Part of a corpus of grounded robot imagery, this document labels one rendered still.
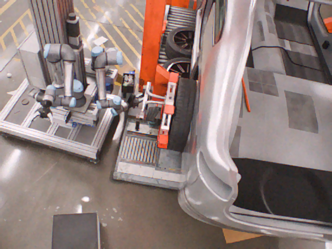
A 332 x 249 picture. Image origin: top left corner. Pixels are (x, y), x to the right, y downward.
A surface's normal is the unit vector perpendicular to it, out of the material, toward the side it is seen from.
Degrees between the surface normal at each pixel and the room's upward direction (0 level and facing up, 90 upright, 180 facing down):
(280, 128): 22
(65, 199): 0
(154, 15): 90
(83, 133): 0
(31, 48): 0
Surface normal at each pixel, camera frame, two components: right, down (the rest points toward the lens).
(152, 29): -0.12, 0.79
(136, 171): 0.12, -0.59
